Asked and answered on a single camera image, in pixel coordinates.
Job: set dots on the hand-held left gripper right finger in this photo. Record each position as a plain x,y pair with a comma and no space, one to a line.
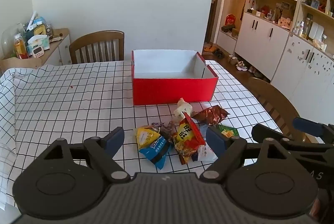
215,139

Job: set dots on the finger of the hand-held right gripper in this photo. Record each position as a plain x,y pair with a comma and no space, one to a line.
305,124
261,130

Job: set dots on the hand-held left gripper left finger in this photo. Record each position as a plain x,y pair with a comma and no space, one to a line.
116,139

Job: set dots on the white snack packet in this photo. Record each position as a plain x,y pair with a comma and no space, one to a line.
204,154

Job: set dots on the red yellow chips packet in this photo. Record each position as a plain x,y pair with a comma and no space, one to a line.
186,140

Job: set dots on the yellow snack packet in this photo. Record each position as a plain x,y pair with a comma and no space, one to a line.
146,136

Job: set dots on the blue snack packet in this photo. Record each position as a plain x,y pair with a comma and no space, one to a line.
158,153

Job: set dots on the pale snack packet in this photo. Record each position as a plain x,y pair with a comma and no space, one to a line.
182,109

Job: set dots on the red cardboard box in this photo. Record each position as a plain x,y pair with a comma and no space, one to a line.
172,88

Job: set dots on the person's right hand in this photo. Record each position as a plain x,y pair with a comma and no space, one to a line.
315,209

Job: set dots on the brown shiny snack packet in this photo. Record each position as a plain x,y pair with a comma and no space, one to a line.
211,114

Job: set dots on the wooden round-back chair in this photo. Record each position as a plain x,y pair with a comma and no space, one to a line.
271,98

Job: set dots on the dark purple snack packet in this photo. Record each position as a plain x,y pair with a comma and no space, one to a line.
164,130

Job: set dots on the checkered white tablecloth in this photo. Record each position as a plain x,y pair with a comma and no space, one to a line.
65,104

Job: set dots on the white sneakers pair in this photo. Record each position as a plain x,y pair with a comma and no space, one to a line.
241,66

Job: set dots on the dark shoes pile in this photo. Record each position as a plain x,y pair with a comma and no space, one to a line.
212,51

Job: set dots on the wooden slat-back chair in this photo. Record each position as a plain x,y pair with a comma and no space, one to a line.
96,45

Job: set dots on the low wooden side cabinet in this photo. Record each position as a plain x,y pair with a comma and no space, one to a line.
56,51

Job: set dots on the red gift bag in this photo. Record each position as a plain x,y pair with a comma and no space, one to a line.
230,20

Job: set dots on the white kitchen timer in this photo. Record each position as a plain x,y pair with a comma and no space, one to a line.
36,51

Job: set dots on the tissue box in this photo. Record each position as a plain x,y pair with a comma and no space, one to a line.
39,42

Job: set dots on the small clear jar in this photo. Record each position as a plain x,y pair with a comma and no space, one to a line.
49,30

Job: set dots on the orange juice bottle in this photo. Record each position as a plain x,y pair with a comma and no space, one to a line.
20,47

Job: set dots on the yellow dark desk organizer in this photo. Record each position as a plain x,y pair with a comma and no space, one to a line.
37,31

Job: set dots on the light blue container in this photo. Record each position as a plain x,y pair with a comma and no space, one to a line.
39,21

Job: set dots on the white tube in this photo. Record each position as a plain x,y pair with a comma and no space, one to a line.
31,19

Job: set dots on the white wooden wall cabinet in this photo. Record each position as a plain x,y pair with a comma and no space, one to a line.
263,31

